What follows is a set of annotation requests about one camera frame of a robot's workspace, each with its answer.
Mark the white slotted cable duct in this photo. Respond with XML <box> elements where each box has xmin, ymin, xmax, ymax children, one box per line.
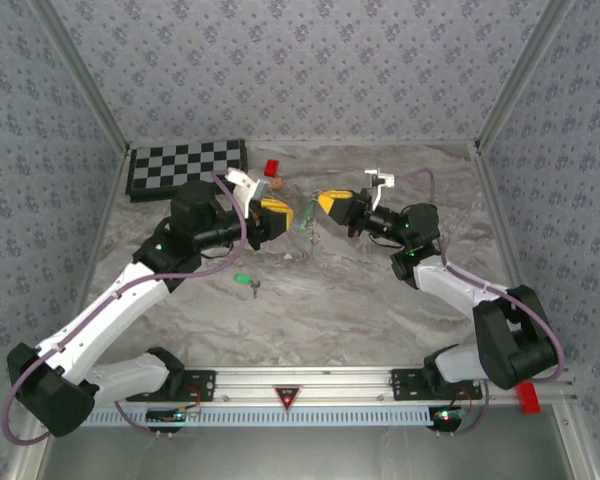
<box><xmin>79</xmin><ymin>403</ymin><xmax>449</xmax><ymax>429</ymax></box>

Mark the left circuit board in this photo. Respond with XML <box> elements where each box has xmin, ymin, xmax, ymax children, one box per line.
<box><xmin>146</xmin><ymin>407</ymin><xmax>201</xmax><ymax>426</ymax></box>

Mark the aluminium left corner post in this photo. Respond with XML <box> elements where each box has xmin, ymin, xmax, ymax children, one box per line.
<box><xmin>29</xmin><ymin>0</ymin><xmax>132</xmax><ymax>151</ymax></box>

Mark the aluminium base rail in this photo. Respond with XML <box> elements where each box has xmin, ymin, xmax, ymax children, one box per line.
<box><xmin>182</xmin><ymin>366</ymin><xmax>576</xmax><ymax>405</ymax></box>

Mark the aluminium right corner post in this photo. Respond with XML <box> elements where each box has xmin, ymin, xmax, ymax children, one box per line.
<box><xmin>473</xmin><ymin>0</ymin><xmax>577</xmax><ymax>151</ymax></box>

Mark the red triangle warning label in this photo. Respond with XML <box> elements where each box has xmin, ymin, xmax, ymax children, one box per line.
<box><xmin>273</xmin><ymin>384</ymin><xmax>301</xmax><ymax>412</ymax></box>

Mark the aluminium right table edge rail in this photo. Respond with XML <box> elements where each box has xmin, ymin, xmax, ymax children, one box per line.
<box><xmin>471</xmin><ymin>142</ymin><xmax>579</xmax><ymax>401</ymax></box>

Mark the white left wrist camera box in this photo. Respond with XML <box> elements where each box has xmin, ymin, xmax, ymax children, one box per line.
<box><xmin>224</xmin><ymin>168</ymin><xmax>273</xmax><ymax>219</ymax></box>

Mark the right circuit board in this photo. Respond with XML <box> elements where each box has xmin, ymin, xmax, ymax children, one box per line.
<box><xmin>429</xmin><ymin>405</ymin><xmax>469</xmax><ymax>431</ymax></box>

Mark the circuit board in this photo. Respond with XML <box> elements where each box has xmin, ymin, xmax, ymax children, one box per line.
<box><xmin>429</xmin><ymin>405</ymin><xmax>469</xmax><ymax>431</ymax></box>
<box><xmin>146</xmin><ymin>407</ymin><xmax>201</xmax><ymax>426</ymax></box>

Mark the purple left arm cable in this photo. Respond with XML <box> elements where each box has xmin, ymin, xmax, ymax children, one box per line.
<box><xmin>2</xmin><ymin>169</ymin><xmax>249</xmax><ymax>446</ymax></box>

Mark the aluminium corner post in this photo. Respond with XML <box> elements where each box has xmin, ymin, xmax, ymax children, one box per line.
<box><xmin>29</xmin><ymin>0</ymin><xmax>132</xmax><ymax>151</ymax></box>
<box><xmin>473</xmin><ymin>0</ymin><xmax>577</xmax><ymax>151</ymax></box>

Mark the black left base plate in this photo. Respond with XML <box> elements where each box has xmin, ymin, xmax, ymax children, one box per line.
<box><xmin>124</xmin><ymin>368</ymin><xmax>217</xmax><ymax>404</ymax></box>

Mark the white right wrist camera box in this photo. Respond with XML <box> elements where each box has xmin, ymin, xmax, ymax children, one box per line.
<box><xmin>363</xmin><ymin>168</ymin><xmax>397</xmax><ymax>214</ymax></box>

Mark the grey metal front shelf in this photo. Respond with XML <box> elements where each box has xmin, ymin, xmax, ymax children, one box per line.
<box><xmin>34</xmin><ymin>424</ymin><xmax>581</xmax><ymax>480</ymax></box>

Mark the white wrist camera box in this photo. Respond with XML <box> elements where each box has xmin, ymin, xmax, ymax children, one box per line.
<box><xmin>363</xmin><ymin>168</ymin><xmax>397</xmax><ymax>214</ymax></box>
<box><xmin>224</xmin><ymin>168</ymin><xmax>273</xmax><ymax>219</ymax></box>

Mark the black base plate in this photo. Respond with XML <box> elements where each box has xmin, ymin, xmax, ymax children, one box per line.
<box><xmin>124</xmin><ymin>368</ymin><xmax>217</xmax><ymax>404</ymax></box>
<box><xmin>389</xmin><ymin>368</ymin><xmax>484</xmax><ymax>404</ymax></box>

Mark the aluminium table edge rail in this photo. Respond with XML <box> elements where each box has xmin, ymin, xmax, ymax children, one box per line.
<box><xmin>471</xmin><ymin>142</ymin><xmax>579</xmax><ymax>401</ymax></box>
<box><xmin>9</xmin><ymin>144</ymin><xmax>134</xmax><ymax>480</ymax></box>

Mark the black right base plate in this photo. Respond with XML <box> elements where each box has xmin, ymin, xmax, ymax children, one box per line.
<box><xmin>389</xmin><ymin>368</ymin><xmax>484</xmax><ymax>404</ymax></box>

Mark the aluminium left table edge rail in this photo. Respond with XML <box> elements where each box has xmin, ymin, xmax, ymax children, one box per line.
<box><xmin>9</xmin><ymin>144</ymin><xmax>134</xmax><ymax>480</ymax></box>

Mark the black and grey chessboard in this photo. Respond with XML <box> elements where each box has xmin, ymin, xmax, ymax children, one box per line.
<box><xmin>124</xmin><ymin>138</ymin><xmax>250</xmax><ymax>204</ymax></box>

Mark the red clamp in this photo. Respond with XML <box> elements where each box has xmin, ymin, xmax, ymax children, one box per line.
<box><xmin>513</xmin><ymin>382</ymin><xmax>544</xmax><ymax>415</ymax></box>

